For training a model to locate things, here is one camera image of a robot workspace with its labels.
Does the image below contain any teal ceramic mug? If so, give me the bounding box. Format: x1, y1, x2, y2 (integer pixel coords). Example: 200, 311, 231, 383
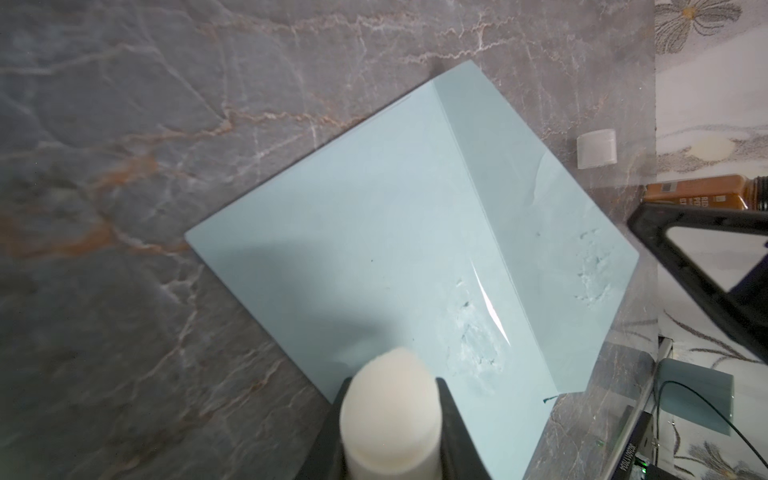
655, 358, 735, 436

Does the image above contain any white glue stick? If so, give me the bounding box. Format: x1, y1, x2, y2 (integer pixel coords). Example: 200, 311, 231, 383
339, 348, 443, 479

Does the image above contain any light green envelope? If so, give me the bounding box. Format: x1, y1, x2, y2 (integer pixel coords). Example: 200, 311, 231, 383
185, 61, 639, 479

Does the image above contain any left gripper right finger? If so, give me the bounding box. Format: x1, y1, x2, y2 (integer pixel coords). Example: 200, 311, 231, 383
436, 378, 491, 480

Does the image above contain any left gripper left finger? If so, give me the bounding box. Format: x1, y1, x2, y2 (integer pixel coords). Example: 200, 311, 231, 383
294, 377, 352, 480

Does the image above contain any aluminium mounting rail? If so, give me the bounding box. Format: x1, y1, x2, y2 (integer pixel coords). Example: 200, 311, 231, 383
599, 337, 673, 479

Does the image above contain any white floral letter paper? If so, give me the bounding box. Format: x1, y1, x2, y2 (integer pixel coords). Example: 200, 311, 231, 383
470, 261, 512, 347

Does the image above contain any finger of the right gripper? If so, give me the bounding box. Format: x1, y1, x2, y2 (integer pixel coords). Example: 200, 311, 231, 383
627, 203, 767, 362

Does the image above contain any translucent glue stick cap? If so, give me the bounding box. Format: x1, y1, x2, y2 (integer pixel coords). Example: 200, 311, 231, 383
576, 129, 618, 170

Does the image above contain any amber bottle black cap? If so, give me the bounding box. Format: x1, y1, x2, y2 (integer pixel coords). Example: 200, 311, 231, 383
642, 175, 767, 211

